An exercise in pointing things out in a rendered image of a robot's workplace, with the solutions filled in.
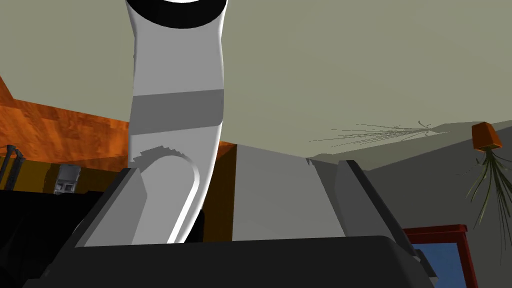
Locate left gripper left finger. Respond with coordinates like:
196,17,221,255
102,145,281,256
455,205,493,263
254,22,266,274
75,167,148,248

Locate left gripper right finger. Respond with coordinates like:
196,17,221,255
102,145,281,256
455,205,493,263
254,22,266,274
334,159,419,258

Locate red framed blue picture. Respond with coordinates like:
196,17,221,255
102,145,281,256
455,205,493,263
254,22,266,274
402,224,480,288

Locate orange potted plant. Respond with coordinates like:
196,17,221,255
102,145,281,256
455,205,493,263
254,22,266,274
465,121,512,266

